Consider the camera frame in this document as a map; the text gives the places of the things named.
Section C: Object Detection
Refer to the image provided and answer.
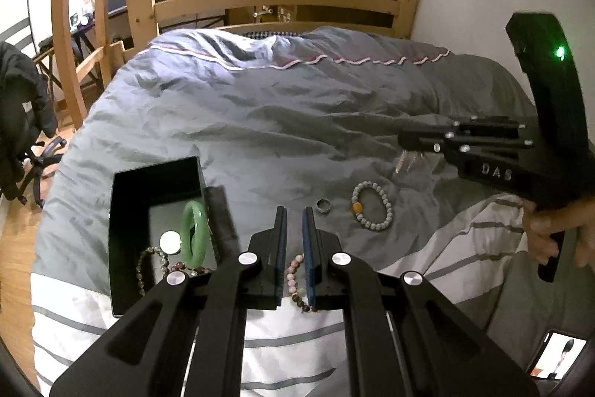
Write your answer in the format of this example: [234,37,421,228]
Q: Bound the smartphone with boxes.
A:
[529,330,588,381]

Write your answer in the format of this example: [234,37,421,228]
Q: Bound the wooden folding table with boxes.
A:
[33,38,107,101]

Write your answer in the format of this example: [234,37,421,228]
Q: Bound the black office chair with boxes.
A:
[16,135,68,210]

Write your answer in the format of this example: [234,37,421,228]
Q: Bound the green jade bangle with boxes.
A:
[181,200,210,269]

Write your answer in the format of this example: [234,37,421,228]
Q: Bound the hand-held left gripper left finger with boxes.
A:
[49,205,289,397]

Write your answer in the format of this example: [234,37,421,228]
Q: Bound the wooden ladder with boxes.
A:
[50,0,120,129]

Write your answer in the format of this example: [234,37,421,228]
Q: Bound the person's right hand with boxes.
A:
[522,191,595,268]

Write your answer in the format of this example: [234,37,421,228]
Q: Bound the pink bead bracelet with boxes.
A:
[284,253,312,313]

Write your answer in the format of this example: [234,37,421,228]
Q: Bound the office chair with jacket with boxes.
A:
[0,41,59,201]

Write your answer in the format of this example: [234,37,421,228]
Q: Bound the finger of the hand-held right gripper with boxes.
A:
[444,116,536,138]
[397,131,534,155]

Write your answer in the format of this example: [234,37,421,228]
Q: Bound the grey bead bracelet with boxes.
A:
[350,180,394,232]

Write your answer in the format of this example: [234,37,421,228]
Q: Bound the white round disc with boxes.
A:
[159,231,181,253]

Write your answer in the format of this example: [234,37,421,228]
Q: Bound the dark bead bracelet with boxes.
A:
[136,245,171,296]

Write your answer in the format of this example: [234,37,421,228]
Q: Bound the grey white striped blanket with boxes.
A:
[30,25,595,397]

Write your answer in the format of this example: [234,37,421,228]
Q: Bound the red bead bracelet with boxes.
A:
[168,258,217,278]

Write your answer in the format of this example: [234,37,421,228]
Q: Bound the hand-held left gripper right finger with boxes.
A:
[302,205,541,397]

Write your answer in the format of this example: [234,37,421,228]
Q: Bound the black storage box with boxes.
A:
[108,156,220,318]

